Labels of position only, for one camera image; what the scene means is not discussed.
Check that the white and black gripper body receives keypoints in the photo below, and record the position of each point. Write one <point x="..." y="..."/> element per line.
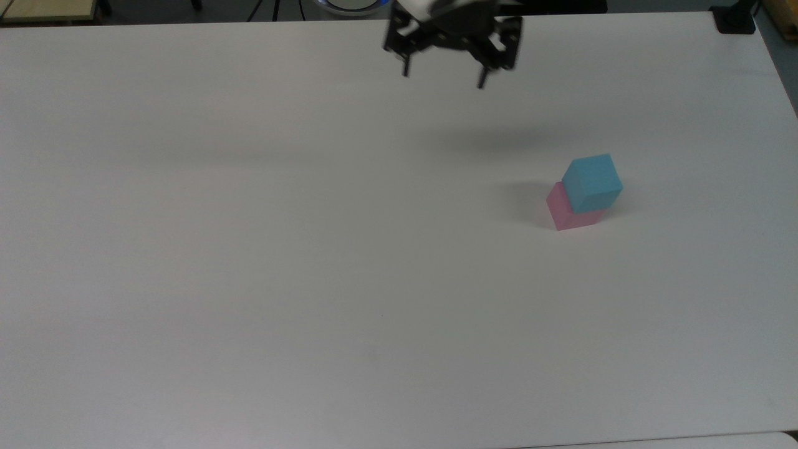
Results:
<point x="452" y="22"/>

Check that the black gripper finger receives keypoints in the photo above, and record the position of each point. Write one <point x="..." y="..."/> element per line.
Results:
<point x="399" y="40"/>
<point x="504" y="47"/>

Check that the blue cube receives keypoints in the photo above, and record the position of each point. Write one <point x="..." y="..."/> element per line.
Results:
<point x="592" y="182"/>

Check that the pink cube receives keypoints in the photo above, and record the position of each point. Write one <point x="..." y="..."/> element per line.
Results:
<point x="564" y="215"/>

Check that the black tripod legs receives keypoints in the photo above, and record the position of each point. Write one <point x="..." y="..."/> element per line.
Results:
<point x="274" y="9"/>

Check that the black stand base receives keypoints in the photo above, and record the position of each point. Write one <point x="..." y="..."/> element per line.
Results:
<point x="735" y="19"/>

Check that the wooden crate edge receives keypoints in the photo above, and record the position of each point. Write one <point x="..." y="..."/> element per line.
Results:
<point x="782" y="19"/>

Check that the wooden desk top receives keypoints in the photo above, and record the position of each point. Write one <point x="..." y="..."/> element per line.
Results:
<point x="47" y="9"/>

